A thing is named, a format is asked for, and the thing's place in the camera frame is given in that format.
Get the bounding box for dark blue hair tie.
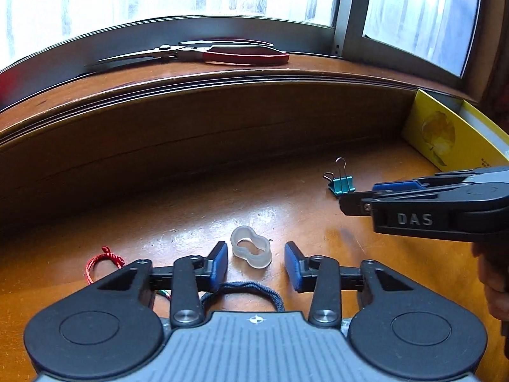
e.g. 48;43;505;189
199;281;285;313

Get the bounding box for translucent silicone ring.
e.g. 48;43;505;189
231;225;273;270

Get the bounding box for wooden window sill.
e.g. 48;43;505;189
0;53;478;160

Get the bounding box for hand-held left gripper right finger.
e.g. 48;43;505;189
284;241;422;326

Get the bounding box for red-handled scissors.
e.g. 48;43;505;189
95;39;290;67

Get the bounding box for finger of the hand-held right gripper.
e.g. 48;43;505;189
373;167;509;194
339;192;376;217

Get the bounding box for teal binder clip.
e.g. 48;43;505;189
323;158;358;199

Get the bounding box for silver window frame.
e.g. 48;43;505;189
0;0;484;104

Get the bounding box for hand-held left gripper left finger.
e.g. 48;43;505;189
89;241;229;326

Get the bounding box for yellow cardboard box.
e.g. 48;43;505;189
401;88;509;173

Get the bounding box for person's right hand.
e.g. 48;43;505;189
472;243;509;321

